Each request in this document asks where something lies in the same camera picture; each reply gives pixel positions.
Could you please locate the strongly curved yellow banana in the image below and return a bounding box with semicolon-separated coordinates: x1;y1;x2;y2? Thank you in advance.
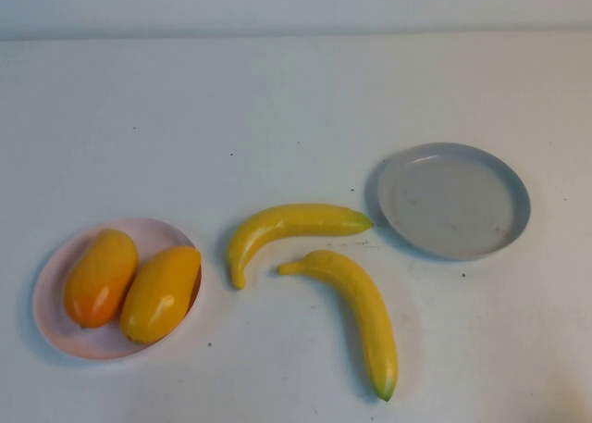
226;203;374;291

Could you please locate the long yellow banana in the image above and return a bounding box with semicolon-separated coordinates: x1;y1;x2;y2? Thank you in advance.
277;249;400;403

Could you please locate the yellow plastic mango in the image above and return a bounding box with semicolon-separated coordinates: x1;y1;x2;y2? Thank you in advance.
119;245;203;345

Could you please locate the orange-tinted plastic mango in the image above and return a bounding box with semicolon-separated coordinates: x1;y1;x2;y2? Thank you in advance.
63;228;140;330

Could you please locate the grey-blue round plate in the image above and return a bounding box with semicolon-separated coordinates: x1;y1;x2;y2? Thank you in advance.
377;141;532;261

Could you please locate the pink round plate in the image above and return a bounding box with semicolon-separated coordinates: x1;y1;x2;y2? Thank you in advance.
31;218;204;362

